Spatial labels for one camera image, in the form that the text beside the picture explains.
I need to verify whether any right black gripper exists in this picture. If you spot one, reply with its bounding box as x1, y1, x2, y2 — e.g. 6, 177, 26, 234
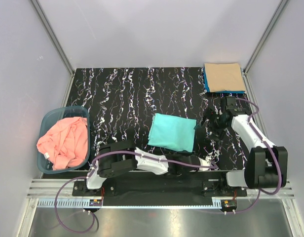
194, 107, 228, 141

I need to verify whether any teal t-shirt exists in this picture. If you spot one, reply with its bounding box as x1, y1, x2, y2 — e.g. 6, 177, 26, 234
148, 113, 196, 153

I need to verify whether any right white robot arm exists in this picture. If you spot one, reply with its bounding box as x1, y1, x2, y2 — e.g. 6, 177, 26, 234
195, 96, 288, 196

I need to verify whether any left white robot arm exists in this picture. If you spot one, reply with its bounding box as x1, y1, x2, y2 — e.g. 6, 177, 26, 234
83, 140, 218, 196

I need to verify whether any folded blue t-shirt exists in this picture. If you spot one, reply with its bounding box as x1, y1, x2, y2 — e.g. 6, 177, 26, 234
203, 70, 246, 94

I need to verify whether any folded beige t-shirt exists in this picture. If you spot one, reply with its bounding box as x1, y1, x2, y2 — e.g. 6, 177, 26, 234
203, 63, 246, 92

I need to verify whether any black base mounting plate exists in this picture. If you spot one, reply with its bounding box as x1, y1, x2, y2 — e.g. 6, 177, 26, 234
72, 171, 247, 201

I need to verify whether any pink t-shirt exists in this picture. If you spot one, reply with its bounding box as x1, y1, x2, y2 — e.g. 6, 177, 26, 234
37, 117, 88, 170

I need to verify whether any blue plastic basket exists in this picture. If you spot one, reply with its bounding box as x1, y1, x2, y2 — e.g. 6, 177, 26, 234
37, 106, 90, 174

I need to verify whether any white slotted cable duct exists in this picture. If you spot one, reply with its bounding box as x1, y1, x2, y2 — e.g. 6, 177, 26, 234
38, 197, 225, 209

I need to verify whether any right aluminium frame post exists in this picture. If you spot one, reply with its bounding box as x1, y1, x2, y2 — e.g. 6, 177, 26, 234
243, 0, 290, 75

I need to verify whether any aluminium frame post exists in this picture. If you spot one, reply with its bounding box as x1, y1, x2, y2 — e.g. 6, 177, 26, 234
28, 0, 76, 77
243, 0, 290, 75

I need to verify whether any left aluminium frame post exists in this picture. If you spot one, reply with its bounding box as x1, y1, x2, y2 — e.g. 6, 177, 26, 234
28, 0, 76, 77

